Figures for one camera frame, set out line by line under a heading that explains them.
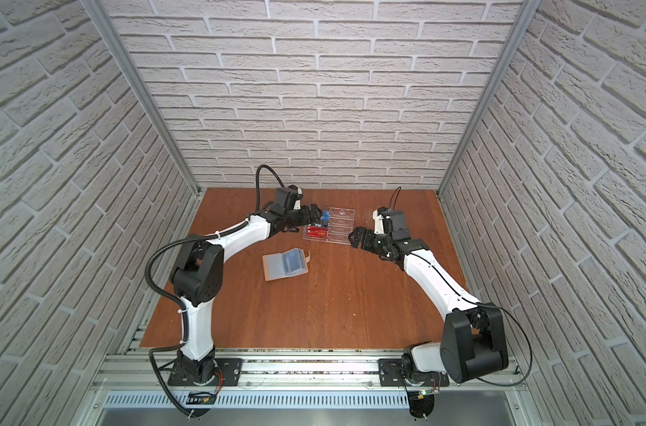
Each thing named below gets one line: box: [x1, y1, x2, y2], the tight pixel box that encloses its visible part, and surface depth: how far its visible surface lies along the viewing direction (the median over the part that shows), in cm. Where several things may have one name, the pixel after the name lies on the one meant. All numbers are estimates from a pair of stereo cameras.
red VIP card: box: [306, 225, 330, 238], surface depth 105 cm
